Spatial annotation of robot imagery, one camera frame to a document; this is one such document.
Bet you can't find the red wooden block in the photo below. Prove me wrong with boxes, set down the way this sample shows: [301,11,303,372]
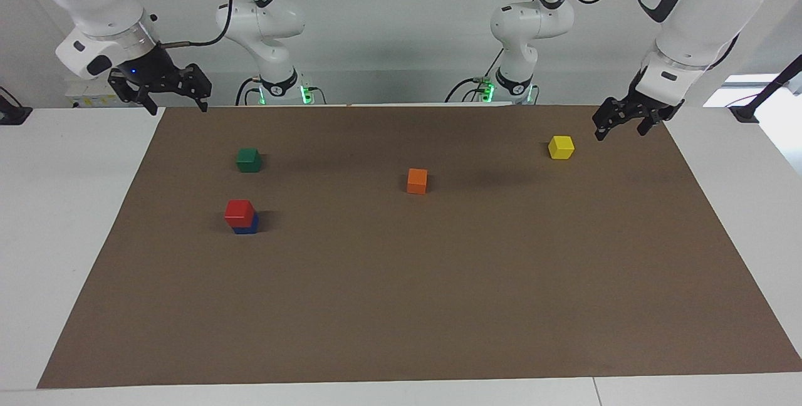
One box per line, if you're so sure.
[224,199,256,229]

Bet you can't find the yellow wooden block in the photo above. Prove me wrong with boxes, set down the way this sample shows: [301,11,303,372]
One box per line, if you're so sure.
[548,135,575,160]

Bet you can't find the green wooden block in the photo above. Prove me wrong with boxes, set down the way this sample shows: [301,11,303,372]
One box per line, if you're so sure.
[236,148,263,174]

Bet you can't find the white power strip box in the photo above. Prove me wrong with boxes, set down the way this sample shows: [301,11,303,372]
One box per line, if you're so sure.
[65,76,135,108]

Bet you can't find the brown paper table mat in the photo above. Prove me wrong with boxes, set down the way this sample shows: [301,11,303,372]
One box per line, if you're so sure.
[36,104,802,389]

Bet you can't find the black right base cable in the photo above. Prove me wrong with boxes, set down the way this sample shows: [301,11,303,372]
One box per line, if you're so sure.
[235,76,261,107]

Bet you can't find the black base cable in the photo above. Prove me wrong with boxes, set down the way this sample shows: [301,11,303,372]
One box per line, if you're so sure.
[444,48,504,103]
[235,76,261,107]

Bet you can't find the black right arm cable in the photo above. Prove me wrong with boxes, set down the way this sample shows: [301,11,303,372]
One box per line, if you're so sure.
[160,0,234,50]

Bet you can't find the black camera stand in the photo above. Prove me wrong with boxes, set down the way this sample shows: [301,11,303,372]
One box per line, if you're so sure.
[0,86,33,126]
[729,54,802,124]

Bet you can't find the black left base cable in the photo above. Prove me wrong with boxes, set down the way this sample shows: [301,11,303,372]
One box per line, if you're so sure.
[444,48,504,103]

